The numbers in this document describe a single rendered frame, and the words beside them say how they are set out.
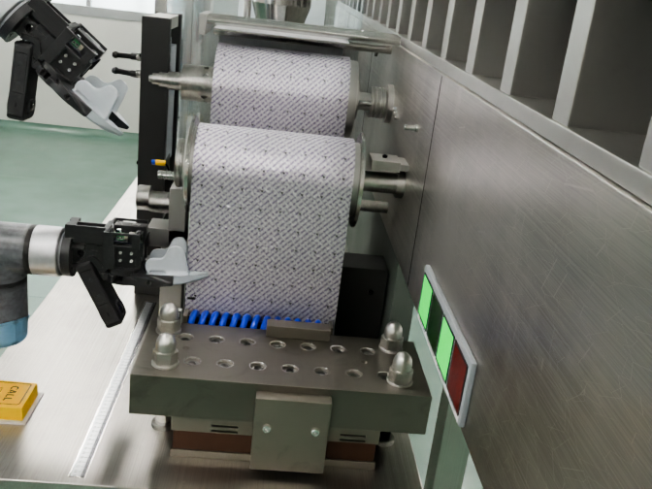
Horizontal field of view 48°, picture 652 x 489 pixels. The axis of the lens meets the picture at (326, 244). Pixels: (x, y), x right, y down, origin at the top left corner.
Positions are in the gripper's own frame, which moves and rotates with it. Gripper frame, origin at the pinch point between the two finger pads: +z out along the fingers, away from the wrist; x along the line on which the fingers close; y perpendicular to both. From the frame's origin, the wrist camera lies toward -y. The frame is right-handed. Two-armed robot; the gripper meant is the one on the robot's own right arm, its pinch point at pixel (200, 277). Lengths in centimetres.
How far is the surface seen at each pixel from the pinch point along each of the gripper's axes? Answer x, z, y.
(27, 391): -9.2, -23.1, -16.6
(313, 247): -0.3, 16.8, 6.5
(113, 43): 556, -136, -27
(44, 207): 346, -130, -109
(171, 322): -8.3, -2.9, -4.0
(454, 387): -42, 29, 8
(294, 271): -0.2, 14.3, 2.4
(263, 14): 73, 4, 36
